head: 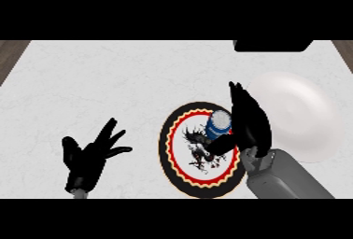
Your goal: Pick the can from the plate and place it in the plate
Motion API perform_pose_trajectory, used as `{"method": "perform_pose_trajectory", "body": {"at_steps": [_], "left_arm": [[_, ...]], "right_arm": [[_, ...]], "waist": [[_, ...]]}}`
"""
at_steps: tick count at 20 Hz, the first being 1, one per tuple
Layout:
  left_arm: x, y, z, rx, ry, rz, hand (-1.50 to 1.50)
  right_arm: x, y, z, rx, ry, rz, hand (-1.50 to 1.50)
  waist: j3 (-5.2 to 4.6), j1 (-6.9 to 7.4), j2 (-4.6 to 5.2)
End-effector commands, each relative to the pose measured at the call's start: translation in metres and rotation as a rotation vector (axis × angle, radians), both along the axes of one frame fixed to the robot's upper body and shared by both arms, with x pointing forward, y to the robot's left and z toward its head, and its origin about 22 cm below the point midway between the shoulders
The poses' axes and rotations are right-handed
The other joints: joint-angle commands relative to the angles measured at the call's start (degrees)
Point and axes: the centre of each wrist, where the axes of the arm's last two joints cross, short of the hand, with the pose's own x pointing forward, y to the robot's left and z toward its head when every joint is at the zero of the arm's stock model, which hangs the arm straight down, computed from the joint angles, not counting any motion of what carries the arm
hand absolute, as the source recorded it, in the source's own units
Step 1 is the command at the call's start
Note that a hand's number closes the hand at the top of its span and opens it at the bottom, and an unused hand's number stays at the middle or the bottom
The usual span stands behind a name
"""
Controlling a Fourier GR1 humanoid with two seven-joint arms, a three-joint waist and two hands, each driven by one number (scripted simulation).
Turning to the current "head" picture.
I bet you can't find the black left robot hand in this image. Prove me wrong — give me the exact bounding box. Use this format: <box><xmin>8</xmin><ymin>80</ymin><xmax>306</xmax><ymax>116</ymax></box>
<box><xmin>61</xmin><ymin>117</ymin><xmax>135</xmax><ymax>194</ymax></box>

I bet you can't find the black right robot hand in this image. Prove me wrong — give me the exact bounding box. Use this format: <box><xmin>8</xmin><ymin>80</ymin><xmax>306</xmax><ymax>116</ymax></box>
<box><xmin>204</xmin><ymin>80</ymin><xmax>273</xmax><ymax>159</ymax></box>

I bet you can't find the blue can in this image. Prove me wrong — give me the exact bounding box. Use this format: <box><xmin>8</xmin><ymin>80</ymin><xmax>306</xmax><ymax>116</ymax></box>
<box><xmin>204</xmin><ymin>109</ymin><xmax>234</xmax><ymax>141</ymax></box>

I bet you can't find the plain white plate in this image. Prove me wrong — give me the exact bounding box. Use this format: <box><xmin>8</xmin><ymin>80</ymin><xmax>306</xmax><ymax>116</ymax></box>
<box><xmin>248</xmin><ymin>71</ymin><xmax>347</xmax><ymax>163</ymax></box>

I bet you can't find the black red patterned plate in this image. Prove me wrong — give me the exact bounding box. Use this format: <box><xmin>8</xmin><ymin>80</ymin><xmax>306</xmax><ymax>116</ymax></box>
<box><xmin>157</xmin><ymin>101</ymin><xmax>247</xmax><ymax>199</ymax></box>

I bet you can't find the black appliance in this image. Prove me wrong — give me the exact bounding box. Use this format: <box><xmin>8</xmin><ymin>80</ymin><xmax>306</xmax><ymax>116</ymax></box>
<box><xmin>234</xmin><ymin>39</ymin><xmax>315</xmax><ymax>53</ymax></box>

